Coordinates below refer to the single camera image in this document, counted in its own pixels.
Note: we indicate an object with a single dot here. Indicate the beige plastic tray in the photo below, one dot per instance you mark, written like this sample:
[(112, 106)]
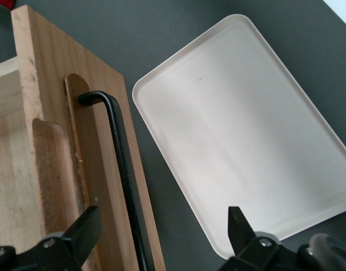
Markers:
[(232, 127)]

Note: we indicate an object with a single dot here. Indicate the wooden drawer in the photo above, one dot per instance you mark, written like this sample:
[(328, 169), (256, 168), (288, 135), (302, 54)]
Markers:
[(48, 70)]

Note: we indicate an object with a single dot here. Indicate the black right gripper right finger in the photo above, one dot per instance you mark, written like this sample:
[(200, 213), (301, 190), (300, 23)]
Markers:
[(246, 245)]

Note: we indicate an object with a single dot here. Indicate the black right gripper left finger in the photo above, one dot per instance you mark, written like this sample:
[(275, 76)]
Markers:
[(76, 234)]

